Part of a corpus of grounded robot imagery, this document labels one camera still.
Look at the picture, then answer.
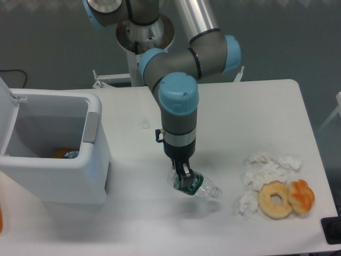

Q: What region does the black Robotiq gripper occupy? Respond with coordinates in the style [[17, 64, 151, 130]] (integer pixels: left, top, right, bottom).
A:
[[164, 142, 196, 188]]

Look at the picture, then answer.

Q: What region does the crushed clear plastic bottle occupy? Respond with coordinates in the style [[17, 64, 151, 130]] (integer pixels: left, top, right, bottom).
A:
[[166, 170, 222, 199]]

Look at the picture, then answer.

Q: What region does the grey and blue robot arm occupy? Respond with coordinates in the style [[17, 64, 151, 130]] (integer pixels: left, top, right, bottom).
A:
[[83, 1, 241, 188]]

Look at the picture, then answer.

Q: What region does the small crumpled white tissue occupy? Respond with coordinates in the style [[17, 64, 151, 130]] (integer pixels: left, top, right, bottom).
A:
[[238, 191, 258, 220]]

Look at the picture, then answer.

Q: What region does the large crumpled white tissue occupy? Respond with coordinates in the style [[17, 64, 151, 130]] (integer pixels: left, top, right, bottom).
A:
[[242, 151, 303, 191]]

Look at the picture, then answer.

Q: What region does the crumpled wrapper inside bin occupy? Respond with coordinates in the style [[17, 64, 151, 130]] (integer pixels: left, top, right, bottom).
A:
[[63, 150, 79, 159]]

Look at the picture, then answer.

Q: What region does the orange trash inside bin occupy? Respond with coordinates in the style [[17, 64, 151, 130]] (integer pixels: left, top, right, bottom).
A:
[[52, 148, 79, 158]]

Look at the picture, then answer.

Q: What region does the orange glazed bread roll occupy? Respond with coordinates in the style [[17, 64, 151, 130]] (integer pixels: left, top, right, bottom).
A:
[[287, 179, 315, 214]]

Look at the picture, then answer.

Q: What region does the white trash bin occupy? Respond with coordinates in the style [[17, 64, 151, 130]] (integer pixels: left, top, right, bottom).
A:
[[1, 89, 111, 204]]

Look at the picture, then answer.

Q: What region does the black device at table edge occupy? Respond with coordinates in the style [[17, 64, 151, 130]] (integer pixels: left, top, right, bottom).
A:
[[321, 217, 340, 245]]

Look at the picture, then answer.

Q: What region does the white trash bin lid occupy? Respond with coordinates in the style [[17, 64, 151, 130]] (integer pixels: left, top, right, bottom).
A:
[[1, 78, 27, 155]]

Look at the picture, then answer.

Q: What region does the orange object at left edge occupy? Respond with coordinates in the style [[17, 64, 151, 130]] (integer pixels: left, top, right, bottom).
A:
[[0, 206, 3, 233]]

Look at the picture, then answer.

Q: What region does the ring doughnut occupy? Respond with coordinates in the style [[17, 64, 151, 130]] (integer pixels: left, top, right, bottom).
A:
[[257, 182, 293, 219]]

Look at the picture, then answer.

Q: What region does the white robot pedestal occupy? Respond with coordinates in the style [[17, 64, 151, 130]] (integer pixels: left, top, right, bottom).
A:
[[116, 14, 175, 86]]

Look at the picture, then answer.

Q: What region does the white frame at right edge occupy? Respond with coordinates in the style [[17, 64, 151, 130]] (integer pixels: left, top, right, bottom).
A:
[[316, 92, 340, 141]]

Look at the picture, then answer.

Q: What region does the black cable on floor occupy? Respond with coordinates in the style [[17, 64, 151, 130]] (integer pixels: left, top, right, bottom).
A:
[[0, 69, 28, 89]]

